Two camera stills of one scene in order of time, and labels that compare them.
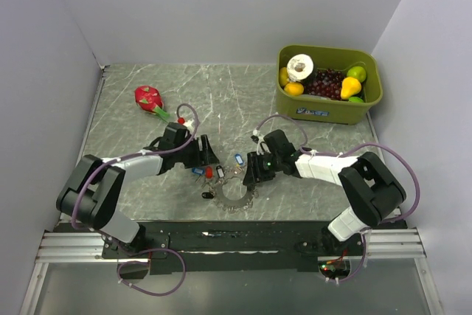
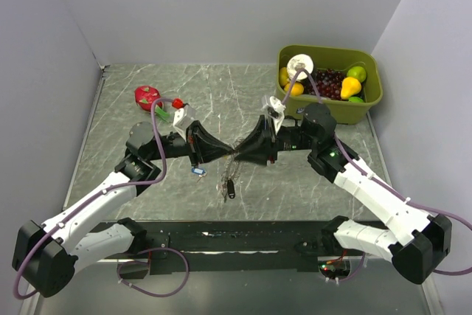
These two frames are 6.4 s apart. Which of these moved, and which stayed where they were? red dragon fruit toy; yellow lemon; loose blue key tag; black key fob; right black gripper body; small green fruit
Moved: right black gripper body; black key fob
Stayed: loose blue key tag; red dragon fruit toy; yellow lemon; small green fruit
